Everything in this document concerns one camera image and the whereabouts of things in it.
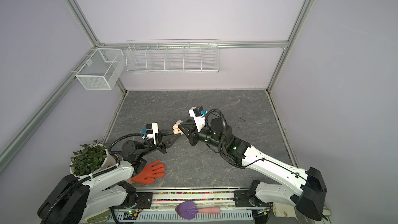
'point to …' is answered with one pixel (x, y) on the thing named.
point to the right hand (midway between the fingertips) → (179, 127)
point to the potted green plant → (88, 159)
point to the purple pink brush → (188, 210)
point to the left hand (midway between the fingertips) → (180, 135)
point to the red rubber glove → (148, 171)
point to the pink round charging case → (176, 129)
